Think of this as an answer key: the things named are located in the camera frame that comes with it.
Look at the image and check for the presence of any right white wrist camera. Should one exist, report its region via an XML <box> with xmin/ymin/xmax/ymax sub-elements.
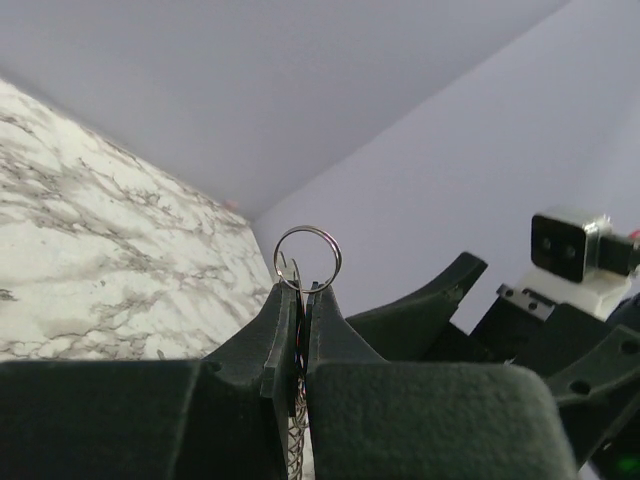
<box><xmin>517</xmin><ymin>206</ymin><xmax>639</xmax><ymax>320</ymax></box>

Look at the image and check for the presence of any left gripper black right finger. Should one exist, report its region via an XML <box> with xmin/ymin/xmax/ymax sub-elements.
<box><xmin>306</xmin><ymin>286</ymin><xmax>383</xmax><ymax>373</ymax></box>

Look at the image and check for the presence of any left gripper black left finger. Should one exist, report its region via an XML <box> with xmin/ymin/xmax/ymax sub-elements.
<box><xmin>203</xmin><ymin>283</ymin><xmax>298</xmax><ymax>400</ymax></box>

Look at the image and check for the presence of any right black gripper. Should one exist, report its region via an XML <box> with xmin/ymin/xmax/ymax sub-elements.
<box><xmin>346</xmin><ymin>252</ymin><xmax>639</xmax><ymax>466</ymax></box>

